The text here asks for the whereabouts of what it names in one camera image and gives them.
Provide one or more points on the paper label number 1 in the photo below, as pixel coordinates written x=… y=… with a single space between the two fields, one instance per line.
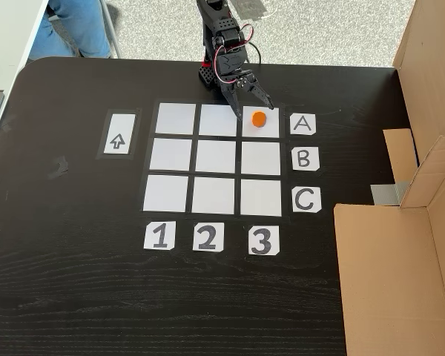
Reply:
x=159 y=235

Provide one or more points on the white arrow paper sheet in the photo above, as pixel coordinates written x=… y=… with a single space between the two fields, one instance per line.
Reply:
x=118 y=142

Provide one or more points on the paper label number 3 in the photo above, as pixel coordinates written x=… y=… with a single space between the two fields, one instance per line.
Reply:
x=264 y=241

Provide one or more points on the paper label letter C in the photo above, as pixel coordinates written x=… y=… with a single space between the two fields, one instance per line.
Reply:
x=306 y=200

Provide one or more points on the paper label letter B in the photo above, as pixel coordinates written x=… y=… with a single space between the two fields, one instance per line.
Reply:
x=305 y=158

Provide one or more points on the paper label number 2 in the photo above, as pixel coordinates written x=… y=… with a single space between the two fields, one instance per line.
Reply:
x=208 y=237

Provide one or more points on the metal chair leg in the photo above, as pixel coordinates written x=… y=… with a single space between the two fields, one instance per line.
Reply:
x=113 y=42

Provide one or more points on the paper label letter A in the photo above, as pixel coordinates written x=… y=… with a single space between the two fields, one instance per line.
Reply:
x=303 y=124

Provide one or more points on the white furniture panel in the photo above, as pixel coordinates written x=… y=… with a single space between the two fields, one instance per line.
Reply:
x=7 y=41

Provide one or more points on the white nine-square paper grid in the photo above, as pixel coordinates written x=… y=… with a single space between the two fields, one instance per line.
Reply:
x=213 y=155

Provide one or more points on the brown cardboard box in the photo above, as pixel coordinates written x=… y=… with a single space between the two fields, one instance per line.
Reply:
x=393 y=278

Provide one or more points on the round orange token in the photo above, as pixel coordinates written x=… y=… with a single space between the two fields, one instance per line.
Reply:
x=259 y=118

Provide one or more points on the person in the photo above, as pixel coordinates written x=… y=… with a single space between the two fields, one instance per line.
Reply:
x=85 y=26

